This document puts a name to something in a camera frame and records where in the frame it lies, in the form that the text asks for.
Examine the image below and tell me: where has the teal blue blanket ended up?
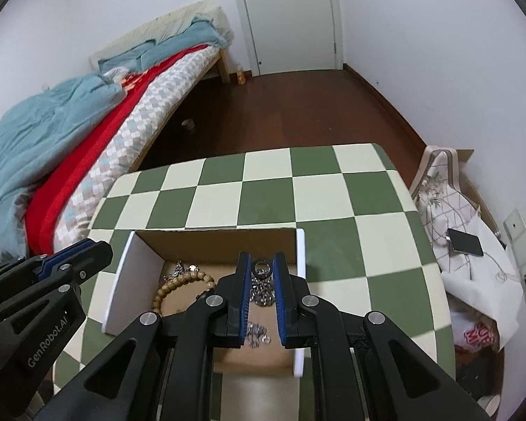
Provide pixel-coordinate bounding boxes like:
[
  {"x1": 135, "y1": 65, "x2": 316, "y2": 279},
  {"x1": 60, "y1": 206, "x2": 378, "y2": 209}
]
[{"x1": 0, "y1": 14, "x2": 234, "y2": 264}]

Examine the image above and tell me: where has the thin silver chain bracelet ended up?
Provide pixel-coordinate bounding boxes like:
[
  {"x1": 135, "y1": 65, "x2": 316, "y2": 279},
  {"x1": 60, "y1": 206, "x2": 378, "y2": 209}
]
[{"x1": 162, "y1": 259, "x2": 201, "y2": 280}]

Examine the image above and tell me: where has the black smartphone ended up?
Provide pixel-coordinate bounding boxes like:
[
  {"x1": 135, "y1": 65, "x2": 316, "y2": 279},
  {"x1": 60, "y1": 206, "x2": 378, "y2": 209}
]
[{"x1": 446, "y1": 228, "x2": 484, "y2": 256}]

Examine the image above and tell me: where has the white red plastic bag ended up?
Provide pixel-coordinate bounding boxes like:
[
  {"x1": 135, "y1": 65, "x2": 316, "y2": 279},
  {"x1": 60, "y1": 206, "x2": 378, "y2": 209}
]
[{"x1": 450, "y1": 311, "x2": 500, "y2": 353}]

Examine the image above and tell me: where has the white cardboard box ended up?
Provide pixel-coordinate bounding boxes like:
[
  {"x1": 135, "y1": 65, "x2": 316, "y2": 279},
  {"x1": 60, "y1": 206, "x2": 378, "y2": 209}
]
[{"x1": 101, "y1": 228, "x2": 306, "y2": 377}]

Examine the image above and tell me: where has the small yellow bottle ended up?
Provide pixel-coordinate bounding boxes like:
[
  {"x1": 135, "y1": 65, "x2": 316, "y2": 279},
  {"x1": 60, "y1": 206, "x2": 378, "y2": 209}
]
[{"x1": 236, "y1": 69, "x2": 246, "y2": 86}]

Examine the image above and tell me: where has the green white checkered table cover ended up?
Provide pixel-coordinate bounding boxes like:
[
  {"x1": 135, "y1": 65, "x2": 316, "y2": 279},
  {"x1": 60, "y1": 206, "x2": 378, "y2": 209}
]
[{"x1": 76, "y1": 143, "x2": 455, "y2": 374}]

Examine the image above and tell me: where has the thin silver necklace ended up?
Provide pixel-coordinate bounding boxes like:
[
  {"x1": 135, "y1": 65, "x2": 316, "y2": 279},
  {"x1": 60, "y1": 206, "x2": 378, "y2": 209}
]
[{"x1": 244, "y1": 321, "x2": 273, "y2": 350}]

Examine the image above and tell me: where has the wooden bead bracelet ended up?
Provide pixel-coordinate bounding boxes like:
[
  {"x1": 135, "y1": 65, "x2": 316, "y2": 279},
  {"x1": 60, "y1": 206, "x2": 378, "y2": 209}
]
[{"x1": 151, "y1": 270, "x2": 217, "y2": 317}]

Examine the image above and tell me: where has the white door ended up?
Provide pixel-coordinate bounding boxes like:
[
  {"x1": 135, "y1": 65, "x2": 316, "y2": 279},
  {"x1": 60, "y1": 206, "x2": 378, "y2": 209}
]
[{"x1": 239, "y1": 0, "x2": 342, "y2": 75}]

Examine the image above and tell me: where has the white patterned tote bag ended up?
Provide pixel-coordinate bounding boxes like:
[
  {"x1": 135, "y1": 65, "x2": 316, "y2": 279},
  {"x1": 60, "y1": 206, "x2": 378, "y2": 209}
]
[{"x1": 410, "y1": 146, "x2": 522, "y2": 351}]

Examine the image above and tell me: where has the thick silver chain bracelet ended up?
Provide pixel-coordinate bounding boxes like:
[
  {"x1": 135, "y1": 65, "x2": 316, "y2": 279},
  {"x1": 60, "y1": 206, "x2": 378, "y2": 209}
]
[{"x1": 248, "y1": 278, "x2": 276, "y2": 308}]

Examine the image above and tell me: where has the red bed sheet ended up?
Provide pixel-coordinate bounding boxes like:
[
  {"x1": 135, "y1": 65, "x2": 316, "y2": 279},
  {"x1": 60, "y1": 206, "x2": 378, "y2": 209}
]
[{"x1": 23, "y1": 44, "x2": 208, "y2": 254}]

